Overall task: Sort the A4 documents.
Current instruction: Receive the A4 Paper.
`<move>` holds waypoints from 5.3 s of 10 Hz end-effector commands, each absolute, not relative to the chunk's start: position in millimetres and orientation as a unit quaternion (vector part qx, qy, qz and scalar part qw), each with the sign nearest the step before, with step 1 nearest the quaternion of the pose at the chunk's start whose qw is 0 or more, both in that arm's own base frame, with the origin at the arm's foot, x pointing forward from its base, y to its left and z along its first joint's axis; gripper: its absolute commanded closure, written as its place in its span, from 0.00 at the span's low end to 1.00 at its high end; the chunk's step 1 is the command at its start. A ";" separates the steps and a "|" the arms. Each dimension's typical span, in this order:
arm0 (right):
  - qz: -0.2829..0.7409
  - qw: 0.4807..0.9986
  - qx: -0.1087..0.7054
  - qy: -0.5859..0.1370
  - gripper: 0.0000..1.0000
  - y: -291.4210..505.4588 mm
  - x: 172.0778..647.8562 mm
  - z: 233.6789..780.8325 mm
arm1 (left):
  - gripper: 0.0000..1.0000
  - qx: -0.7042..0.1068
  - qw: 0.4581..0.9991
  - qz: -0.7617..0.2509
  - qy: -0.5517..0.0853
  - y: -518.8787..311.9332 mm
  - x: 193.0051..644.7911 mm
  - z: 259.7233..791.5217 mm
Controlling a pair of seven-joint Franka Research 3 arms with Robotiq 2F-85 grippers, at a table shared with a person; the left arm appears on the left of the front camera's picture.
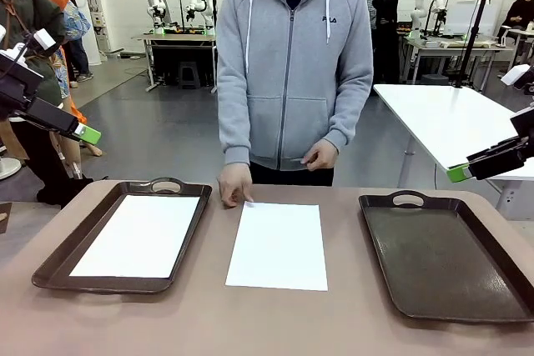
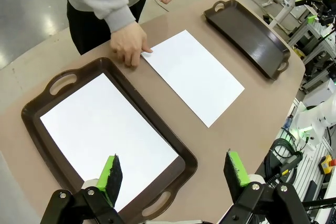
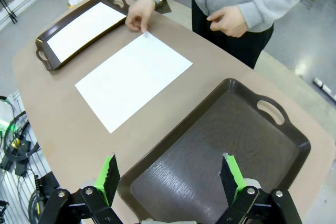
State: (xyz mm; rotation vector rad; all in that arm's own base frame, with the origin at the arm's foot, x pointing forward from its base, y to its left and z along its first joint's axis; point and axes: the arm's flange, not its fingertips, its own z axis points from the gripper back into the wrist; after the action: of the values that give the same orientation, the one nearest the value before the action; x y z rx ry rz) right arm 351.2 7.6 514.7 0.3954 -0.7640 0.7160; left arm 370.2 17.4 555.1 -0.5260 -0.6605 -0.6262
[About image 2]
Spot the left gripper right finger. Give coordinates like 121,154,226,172
222,150,312,224

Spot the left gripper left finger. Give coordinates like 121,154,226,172
40,153,124,224

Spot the white A4 paper sheet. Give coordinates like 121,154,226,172
39,72,180,213
141,29,245,129

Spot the brown plastic serving tray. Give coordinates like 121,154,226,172
20,57,198,224
203,0,291,81

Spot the person's right forearm grey sleeve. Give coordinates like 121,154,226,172
83,0,137,34

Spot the person's right hand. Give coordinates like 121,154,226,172
109,21,154,68

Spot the yellow emergency stop box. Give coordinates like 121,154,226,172
318,155,336,175

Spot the person in grey hoodie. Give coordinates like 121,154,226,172
62,0,179,56

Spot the black coiled cable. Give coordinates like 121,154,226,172
264,137,306,183

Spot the grey handheld enabling switch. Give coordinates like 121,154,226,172
279,154,304,179

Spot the aluminium profile frame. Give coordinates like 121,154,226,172
286,11,336,94

